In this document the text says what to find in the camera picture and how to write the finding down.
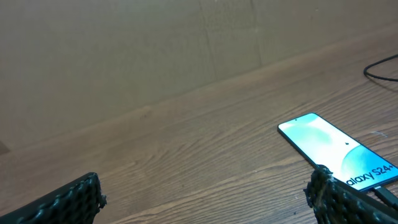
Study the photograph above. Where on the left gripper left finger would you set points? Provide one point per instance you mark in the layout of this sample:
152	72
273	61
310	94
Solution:
76	202

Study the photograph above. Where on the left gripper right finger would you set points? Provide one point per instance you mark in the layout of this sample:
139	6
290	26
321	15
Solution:
336	202

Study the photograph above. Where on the Samsung Galaxy smartphone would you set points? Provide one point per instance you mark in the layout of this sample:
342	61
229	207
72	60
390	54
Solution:
351	162

